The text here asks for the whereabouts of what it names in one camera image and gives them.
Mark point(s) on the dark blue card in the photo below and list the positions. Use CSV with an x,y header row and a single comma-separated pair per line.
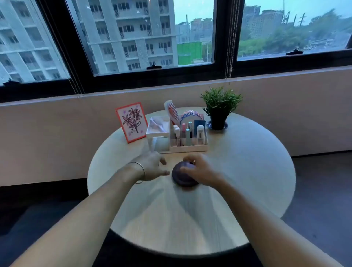
x,y
199,123

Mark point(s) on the clear white storage box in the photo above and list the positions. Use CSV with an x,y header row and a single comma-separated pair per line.
x,y
158,141

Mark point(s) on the person's left forearm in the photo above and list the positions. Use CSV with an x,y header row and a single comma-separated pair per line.
x,y
82,220

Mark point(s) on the blue white headband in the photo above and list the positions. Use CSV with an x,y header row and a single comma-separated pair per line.
x,y
191,115

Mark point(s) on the person's left hand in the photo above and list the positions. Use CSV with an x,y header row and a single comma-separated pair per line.
x,y
150,166

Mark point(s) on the black plant pot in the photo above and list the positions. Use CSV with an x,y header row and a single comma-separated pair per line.
x,y
218,121

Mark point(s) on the red-framed floral card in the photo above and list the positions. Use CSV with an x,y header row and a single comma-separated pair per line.
x,y
132,122

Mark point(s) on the crumpled white tissue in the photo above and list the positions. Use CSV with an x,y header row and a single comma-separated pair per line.
x,y
159,125

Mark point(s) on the round purple compact case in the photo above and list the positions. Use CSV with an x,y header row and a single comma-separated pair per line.
x,y
178,177

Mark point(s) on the person's right hand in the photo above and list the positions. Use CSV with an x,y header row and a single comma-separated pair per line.
x,y
205,172

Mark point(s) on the pink hair comb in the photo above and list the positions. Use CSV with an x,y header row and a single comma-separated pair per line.
x,y
172,111

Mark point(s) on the white cosmetic bottle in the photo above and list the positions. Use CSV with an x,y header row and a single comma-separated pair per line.
x,y
200,134

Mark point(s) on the blue saucer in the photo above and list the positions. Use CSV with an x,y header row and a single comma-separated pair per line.
x,y
208,126

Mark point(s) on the person's right forearm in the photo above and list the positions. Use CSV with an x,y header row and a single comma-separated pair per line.
x,y
261,220

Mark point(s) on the black window frame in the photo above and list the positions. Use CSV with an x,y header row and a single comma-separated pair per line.
x,y
224,35

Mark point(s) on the pink lipstick tube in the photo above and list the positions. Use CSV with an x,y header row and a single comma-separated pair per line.
x,y
183,133

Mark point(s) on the person's left thumb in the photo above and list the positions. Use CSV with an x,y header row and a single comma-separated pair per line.
x,y
163,173

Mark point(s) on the white cosmetic tube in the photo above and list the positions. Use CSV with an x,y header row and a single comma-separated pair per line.
x,y
176,136

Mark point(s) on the green potted plant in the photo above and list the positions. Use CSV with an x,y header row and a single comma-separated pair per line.
x,y
221,100

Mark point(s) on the black mascara tube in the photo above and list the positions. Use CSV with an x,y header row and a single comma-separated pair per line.
x,y
190,128

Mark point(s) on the teal cosmetic tube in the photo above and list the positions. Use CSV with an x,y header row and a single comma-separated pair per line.
x,y
187,137

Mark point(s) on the person's right thumb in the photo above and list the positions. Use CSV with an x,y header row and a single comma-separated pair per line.
x,y
186,170

